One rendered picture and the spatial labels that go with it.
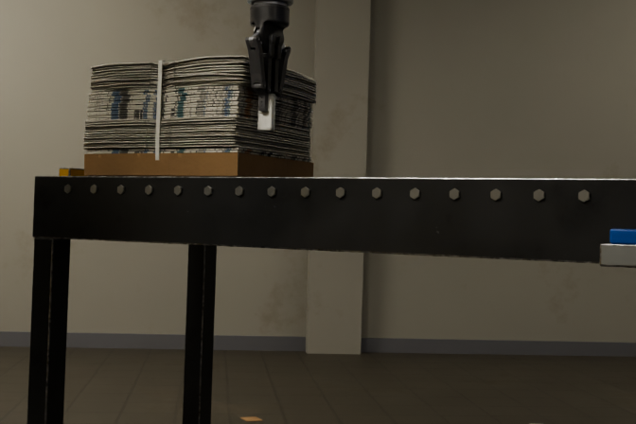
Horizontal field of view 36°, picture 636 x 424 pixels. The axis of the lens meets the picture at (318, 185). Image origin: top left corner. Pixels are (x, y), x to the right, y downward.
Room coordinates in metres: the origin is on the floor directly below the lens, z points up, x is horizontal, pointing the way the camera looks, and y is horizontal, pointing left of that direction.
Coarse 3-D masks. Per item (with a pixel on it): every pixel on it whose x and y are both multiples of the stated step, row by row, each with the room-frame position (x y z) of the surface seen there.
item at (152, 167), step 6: (150, 156) 1.90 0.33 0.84; (162, 156) 1.89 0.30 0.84; (168, 156) 1.88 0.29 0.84; (150, 162) 1.90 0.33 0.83; (156, 162) 1.90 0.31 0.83; (162, 162) 1.89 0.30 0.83; (168, 162) 1.88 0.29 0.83; (150, 168) 1.90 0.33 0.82; (156, 168) 1.90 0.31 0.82; (162, 168) 1.89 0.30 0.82; (168, 168) 1.88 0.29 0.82; (150, 174) 1.90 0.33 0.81; (156, 174) 1.90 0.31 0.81; (162, 174) 1.89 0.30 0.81; (168, 174) 1.88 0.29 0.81
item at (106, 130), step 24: (96, 72) 1.98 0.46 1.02; (120, 72) 1.95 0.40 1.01; (144, 72) 1.92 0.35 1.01; (96, 96) 1.98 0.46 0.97; (120, 96) 1.95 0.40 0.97; (144, 96) 1.92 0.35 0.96; (96, 120) 1.97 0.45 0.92; (120, 120) 1.94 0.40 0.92; (144, 120) 1.91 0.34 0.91; (96, 144) 1.97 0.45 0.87; (120, 144) 1.94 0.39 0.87; (144, 144) 1.91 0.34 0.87
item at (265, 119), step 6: (270, 96) 1.83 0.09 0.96; (270, 102) 1.83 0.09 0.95; (270, 108) 1.83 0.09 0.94; (258, 114) 1.84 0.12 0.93; (264, 114) 1.84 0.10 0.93; (270, 114) 1.83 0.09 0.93; (258, 120) 1.84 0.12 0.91; (264, 120) 1.84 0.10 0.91; (270, 120) 1.83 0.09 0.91; (258, 126) 1.84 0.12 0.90; (264, 126) 1.84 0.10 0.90; (270, 126) 1.83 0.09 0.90
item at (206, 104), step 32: (192, 64) 1.87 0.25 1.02; (224, 64) 1.83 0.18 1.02; (192, 96) 1.86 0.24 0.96; (224, 96) 1.83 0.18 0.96; (256, 96) 1.87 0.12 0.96; (288, 96) 1.96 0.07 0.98; (192, 128) 1.86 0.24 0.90; (224, 128) 1.82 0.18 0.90; (256, 128) 1.87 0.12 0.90; (288, 128) 1.98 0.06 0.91
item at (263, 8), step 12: (252, 12) 1.83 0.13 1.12; (264, 12) 1.81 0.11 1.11; (276, 12) 1.81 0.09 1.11; (288, 12) 1.83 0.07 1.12; (252, 24) 1.83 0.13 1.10; (264, 24) 1.81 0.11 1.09; (276, 24) 1.82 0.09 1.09; (288, 24) 1.84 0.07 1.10; (264, 36) 1.81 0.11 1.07; (276, 36) 1.85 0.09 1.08; (264, 48) 1.82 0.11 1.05
